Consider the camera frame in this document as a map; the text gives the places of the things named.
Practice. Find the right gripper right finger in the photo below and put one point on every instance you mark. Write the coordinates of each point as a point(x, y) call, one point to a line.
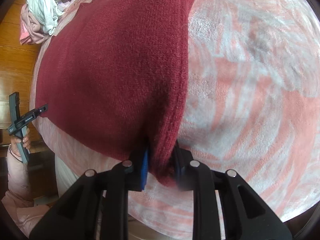
point(225, 201)

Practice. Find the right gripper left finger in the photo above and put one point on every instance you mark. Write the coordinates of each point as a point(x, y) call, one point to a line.
point(96, 201)

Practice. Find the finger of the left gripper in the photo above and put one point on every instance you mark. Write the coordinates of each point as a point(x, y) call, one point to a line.
point(33, 114)
point(14, 102)

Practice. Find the dark red knit sweater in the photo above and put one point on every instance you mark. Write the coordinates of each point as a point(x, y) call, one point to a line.
point(115, 78)

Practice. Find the pink sleeve forearm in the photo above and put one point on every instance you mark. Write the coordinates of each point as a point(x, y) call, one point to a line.
point(17, 200)

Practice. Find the pink garment pile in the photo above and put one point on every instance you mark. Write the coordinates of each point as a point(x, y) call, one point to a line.
point(31, 31)

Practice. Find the pale blue white garment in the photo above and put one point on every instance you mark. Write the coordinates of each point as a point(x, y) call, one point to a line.
point(46, 12)

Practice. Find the pink floral bed blanket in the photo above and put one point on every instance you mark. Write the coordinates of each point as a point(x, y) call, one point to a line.
point(253, 97)

